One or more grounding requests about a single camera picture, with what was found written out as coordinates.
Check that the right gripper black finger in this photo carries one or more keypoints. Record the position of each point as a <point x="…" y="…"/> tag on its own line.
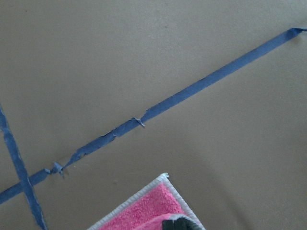
<point x="180" y="223"/>

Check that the pink and grey towel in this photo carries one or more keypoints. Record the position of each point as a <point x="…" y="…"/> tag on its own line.
<point x="145" y="210"/>

